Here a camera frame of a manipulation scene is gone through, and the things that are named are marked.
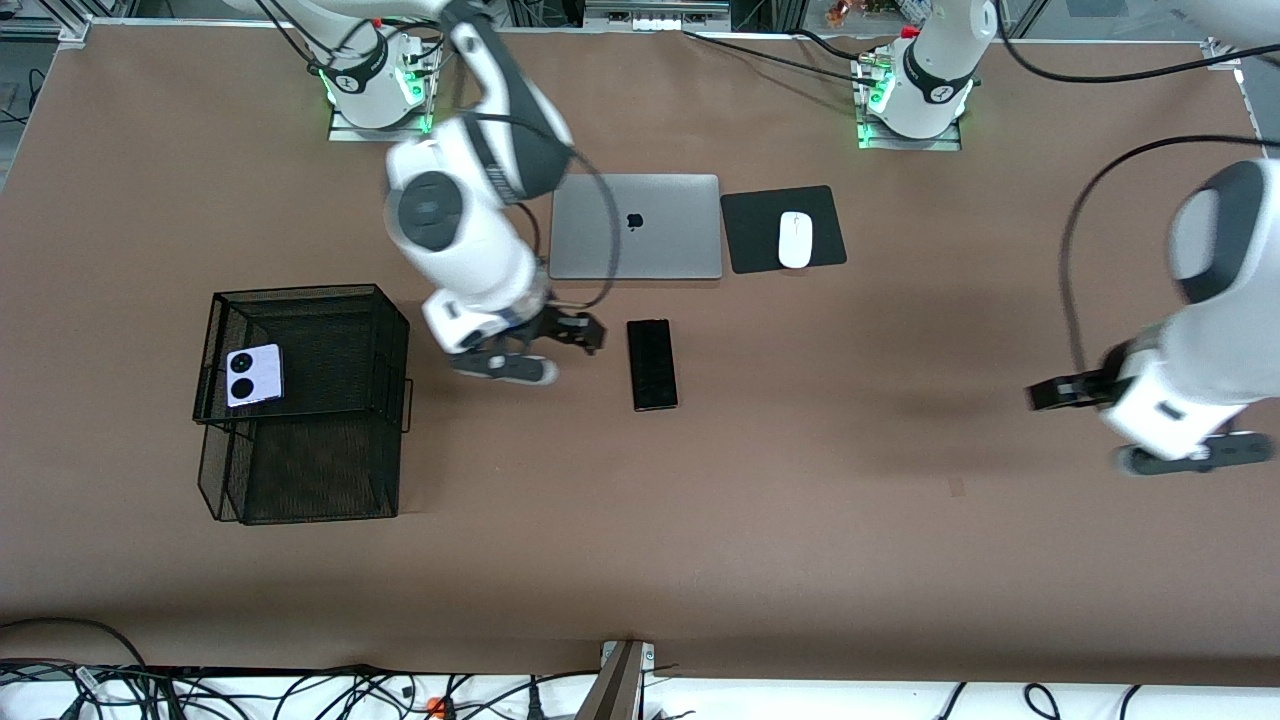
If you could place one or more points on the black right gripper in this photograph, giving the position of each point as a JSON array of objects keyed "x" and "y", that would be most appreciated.
[{"x": 561, "y": 326}]

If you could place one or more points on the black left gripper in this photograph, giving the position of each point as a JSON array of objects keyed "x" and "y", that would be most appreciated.
[{"x": 1098, "y": 383}]

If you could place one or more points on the long black smartphone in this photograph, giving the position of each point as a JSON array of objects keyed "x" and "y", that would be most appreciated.
[{"x": 652, "y": 365}]

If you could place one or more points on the white flip phone black circles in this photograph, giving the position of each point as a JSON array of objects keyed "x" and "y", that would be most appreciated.
[{"x": 268, "y": 375}]

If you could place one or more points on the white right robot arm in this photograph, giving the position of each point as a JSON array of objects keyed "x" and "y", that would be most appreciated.
[{"x": 460, "y": 250}]

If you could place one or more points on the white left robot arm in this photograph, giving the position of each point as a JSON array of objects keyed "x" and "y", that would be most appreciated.
[{"x": 1220, "y": 340}]

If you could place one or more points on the silver closed laptop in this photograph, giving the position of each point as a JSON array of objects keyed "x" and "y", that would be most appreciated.
[{"x": 660, "y": 240}]

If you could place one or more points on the black mouse pad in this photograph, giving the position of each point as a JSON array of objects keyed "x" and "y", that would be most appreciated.
[{"x": 750, "y": 230}]

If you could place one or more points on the white computer mouse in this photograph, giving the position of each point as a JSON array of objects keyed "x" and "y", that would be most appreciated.
[{"x": 795, "y": 240}]

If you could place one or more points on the grey white power strip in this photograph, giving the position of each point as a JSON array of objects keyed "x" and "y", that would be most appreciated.
[{"x": 655, "y": 22}]

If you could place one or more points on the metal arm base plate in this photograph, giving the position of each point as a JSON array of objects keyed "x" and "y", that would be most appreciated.
[
  {"x": 910, "y": 144},
  {"x": 380, "y": 135}
]

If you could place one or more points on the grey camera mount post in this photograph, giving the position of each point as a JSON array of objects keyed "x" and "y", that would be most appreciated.
[{"x": 620, "y": 685}]

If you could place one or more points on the aluminium frame profile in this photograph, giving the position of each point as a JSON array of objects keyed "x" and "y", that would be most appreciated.
[{"x": 70, "y": 30}]

